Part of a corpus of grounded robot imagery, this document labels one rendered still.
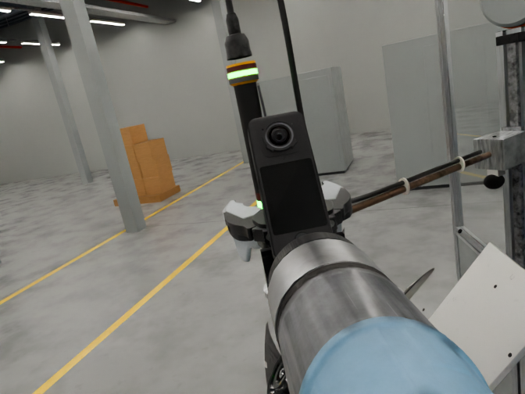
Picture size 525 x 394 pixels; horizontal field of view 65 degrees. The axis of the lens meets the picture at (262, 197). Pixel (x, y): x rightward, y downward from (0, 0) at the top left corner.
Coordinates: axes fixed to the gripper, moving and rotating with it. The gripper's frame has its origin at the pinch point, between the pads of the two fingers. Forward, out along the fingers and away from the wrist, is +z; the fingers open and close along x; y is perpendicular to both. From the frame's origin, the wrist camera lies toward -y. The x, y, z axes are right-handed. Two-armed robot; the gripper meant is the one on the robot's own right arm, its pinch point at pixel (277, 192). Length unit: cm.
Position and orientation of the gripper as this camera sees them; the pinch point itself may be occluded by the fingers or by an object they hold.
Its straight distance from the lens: 46.5
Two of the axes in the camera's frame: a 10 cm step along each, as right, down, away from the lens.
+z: -0.9, -2.3, 9.7
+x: 9.8, -2.1, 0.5
